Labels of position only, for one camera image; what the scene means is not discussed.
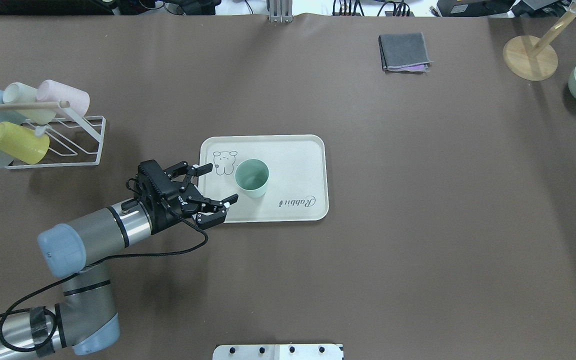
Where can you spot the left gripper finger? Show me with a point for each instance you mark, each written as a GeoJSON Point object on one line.
{"type": "Point", "coordinates": [188, 172]}
{"type": "Point", "coordinates": [205, 212]}

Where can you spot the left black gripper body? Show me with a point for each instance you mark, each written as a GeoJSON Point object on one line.
{"type": "Point", "coordinates": [167, 216]}

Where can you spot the green plastic cup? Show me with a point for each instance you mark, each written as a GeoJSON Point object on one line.
{"type": "Point", "coordinates": [252, 177]}

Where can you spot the cream rabbit tray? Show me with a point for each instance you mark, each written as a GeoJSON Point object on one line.
{"type": "Point", "coordinates": [278, 178]}

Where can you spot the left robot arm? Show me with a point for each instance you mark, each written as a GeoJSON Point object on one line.
{"type": "Point", "coordinates": [78, 310]}

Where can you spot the yellow plastic cup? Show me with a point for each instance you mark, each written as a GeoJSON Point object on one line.
{"type": "Point", "coordinates": [22, 143]}

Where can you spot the pink plastic cup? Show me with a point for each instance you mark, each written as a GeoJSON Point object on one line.
{"type": "Point", "coordinates": [51, 90]}

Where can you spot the cream plastic cup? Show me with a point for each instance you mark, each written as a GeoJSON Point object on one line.
{"type": "Point", "coordinates": [20, 93]}

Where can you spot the wooden cup tree stand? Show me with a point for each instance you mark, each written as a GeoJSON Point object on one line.
{"type": "Point", "coordinates": [533, 58]}

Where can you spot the folded grey cloth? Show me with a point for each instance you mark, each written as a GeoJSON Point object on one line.
{"type": "Point", "coordinates": [404, 52]}

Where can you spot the white wire cup rack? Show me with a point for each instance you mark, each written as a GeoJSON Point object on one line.
{"type": "Point", "coordinates": [75, 141]}

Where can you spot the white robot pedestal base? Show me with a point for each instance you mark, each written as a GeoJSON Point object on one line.
{"type": "Point", "coordinates": [288, 351]}

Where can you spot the aluminium frame post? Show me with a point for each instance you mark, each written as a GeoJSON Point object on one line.
{"type": "Point", "coordinates": [280, 11]}

